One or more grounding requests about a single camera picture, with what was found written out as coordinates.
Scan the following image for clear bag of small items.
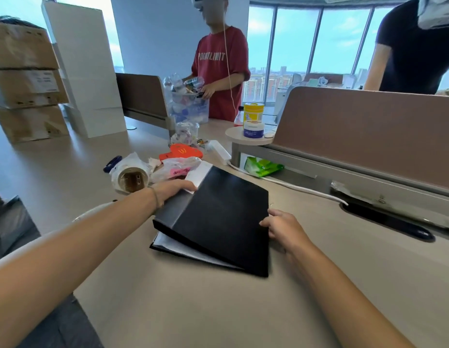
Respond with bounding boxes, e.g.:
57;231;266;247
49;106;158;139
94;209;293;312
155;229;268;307
170;121;201;146

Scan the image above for person's right forearm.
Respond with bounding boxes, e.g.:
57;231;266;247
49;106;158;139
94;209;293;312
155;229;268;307
285;235;417;348

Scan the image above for green wet wipes packet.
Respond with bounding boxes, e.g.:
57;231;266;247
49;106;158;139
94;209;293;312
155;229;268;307
243;156;285;178

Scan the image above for person's dark trousers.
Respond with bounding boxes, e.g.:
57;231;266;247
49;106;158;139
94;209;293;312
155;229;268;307
17;293;103;348

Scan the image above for red fries carton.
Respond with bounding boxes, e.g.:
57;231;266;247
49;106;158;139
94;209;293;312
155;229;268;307
159;143;204;162

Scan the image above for person's left hand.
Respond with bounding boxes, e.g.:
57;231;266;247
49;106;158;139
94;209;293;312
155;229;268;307
154;179;198;213

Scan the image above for person's left forearm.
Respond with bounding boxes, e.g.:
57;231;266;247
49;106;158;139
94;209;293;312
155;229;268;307
0;188;160;348

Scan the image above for yellow and white canister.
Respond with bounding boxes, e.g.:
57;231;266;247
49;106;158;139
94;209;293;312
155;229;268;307
243;102;265;138

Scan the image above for grey window frame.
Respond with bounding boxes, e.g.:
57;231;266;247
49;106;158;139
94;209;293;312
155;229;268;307
248;0;396;105

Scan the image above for large brown desk partition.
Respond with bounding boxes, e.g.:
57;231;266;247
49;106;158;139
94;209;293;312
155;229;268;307
271;86;449;200

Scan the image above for clear bag with pink label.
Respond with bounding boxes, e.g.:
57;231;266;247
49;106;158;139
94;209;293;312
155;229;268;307
150;156;203;184

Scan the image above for small brown desk partition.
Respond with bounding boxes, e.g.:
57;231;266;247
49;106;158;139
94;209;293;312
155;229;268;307
115;72;171;131

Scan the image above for round beige desk shelf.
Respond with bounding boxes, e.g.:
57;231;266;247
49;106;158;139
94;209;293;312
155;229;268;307
225;125;275;146

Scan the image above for tall white flat box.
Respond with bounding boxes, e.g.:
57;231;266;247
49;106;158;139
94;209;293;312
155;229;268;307
41;0;128;139

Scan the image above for white power strip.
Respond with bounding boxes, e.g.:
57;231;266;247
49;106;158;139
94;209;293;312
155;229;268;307
206;140;232;166

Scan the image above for white earphone cable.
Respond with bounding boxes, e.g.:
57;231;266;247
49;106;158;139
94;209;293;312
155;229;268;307
222;18;237;113

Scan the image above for white power cable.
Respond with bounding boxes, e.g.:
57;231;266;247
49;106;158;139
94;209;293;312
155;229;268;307
227;160;349;206

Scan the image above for dark blue handle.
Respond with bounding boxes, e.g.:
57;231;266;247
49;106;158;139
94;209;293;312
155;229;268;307
103;155;123;174

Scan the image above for cardboard box with white label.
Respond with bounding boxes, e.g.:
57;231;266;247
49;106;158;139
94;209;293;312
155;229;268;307
0;68;70;110

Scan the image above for person's right hand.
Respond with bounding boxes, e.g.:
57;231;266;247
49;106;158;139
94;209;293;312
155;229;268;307
259;208;313;254

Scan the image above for black folder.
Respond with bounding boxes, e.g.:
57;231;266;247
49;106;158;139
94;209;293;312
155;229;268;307
150;165;271;278

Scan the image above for clear plastic bin of trash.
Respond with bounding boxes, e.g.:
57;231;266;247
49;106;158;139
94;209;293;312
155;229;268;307
163;73;210;124

